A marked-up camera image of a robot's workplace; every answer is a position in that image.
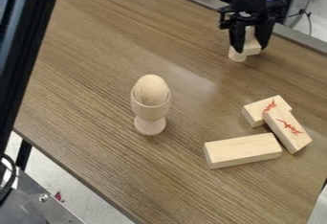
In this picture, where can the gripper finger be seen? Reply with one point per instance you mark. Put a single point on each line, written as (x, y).
(265, 33)
(237, 36)

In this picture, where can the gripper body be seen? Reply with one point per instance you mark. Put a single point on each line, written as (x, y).
(249, 13)

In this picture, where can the small plain wooden block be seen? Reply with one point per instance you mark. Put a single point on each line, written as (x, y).
(252, 44)

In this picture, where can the wooden cylinder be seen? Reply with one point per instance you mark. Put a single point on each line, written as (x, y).
(236, 56)

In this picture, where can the wooden block with red mark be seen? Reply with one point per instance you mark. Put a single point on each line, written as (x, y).
(287, 131)
(259, 111)

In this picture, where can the wooden egg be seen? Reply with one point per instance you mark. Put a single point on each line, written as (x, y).
(150, 89)

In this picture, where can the long plain wooden block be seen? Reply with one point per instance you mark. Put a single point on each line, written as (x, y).
(242, 150)

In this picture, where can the grey metal base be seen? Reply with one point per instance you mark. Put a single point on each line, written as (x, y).
(34, 207)

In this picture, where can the black frame post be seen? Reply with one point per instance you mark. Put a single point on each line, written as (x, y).
(25, 49)

